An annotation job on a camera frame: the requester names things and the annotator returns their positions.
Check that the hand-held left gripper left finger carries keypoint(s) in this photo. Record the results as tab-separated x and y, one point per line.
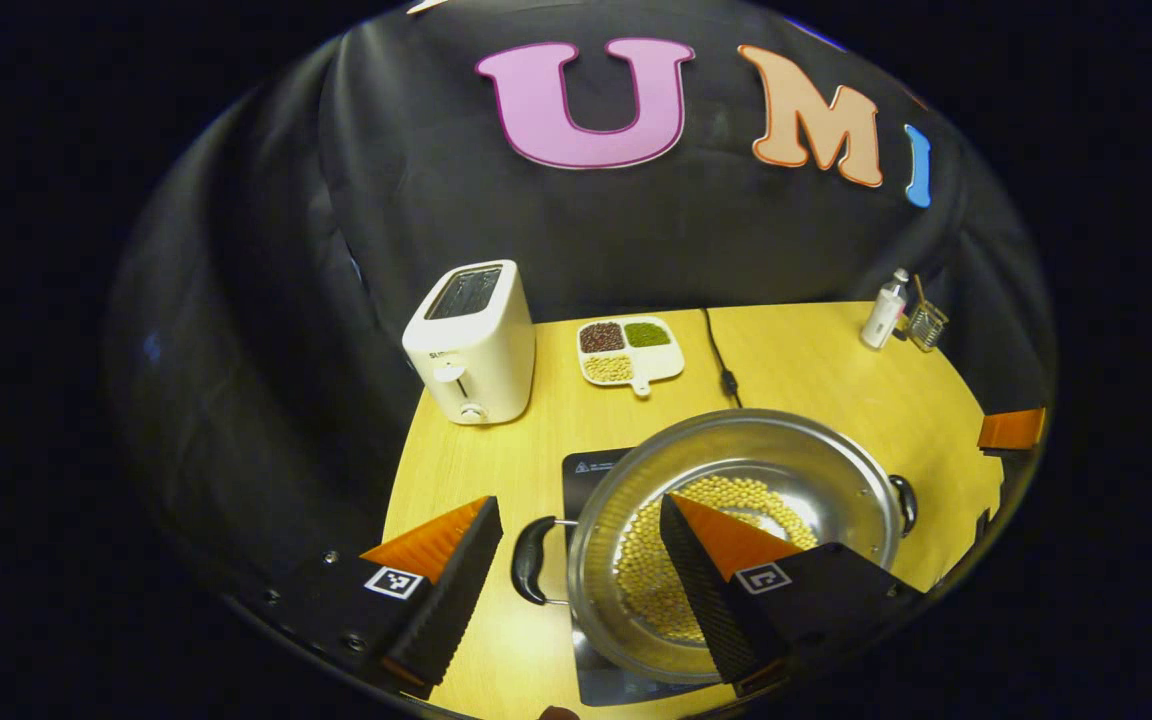
456	600

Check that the wooden stick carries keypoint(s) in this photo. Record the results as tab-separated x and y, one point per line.
919	292

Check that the white divided bean dish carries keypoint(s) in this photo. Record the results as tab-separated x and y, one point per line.
661	358

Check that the black induction cooktop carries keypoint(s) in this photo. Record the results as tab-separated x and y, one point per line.
586	475

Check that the stainless steel pot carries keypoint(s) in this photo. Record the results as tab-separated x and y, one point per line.
616	500

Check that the white toaster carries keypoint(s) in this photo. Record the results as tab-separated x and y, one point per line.
476	360

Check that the pile of yellow soybeans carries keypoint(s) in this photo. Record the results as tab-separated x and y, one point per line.
646	570

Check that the clear glass cup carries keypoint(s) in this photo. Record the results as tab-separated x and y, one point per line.
926	328

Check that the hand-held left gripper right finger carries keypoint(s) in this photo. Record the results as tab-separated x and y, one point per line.
706	600

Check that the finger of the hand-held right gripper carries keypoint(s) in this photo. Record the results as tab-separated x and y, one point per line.
1011	430

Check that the clear plastic bottle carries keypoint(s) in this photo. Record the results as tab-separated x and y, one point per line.
881	320

